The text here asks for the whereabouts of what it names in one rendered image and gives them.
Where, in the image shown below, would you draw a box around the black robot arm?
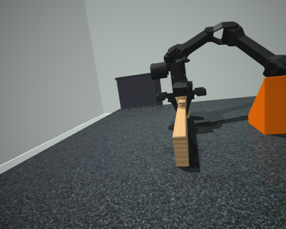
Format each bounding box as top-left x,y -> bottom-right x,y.
150,21 -> 286,96

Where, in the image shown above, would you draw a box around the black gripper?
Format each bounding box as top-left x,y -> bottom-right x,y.
156,75 -> 206,115

